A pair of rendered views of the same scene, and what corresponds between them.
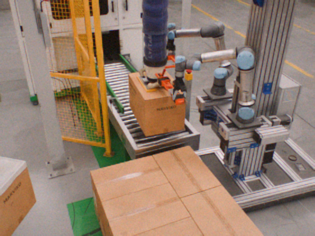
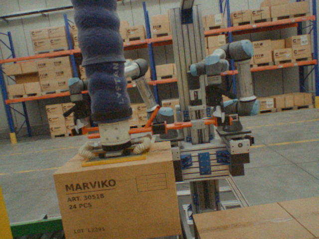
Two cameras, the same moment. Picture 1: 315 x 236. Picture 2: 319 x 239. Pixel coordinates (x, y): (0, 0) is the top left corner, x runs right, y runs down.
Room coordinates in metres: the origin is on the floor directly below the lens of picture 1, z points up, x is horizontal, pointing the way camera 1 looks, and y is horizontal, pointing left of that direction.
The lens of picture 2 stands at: (2.16, 1.16, 1.45)
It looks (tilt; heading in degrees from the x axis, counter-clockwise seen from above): 8 degrees down; 291
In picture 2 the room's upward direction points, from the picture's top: 7 degrees counter-clockwise
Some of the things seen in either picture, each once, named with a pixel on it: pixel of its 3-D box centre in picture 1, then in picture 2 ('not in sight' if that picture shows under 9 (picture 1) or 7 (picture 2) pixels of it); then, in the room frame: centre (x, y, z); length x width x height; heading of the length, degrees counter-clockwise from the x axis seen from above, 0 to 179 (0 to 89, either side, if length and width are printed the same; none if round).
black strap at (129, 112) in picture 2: (155, 59); (112, 113); (2.87, -0.01, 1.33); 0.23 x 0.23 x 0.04
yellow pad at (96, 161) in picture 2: (145, 81); (114, 156); (2.84, 0.08, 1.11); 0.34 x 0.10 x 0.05; 18
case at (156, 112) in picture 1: (155, 100); (124, 187); (2.87, -0.01, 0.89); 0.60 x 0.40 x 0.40; 18
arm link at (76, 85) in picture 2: (171, 28); (75, 86); (3.21, -0.17, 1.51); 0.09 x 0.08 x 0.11; 56
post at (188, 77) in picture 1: (186, 112); not in sight; (3.28, -0.38, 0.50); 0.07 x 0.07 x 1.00; 22
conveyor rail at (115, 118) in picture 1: (105, 101); not in sight; (3.52, 0.61, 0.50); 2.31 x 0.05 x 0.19; 22
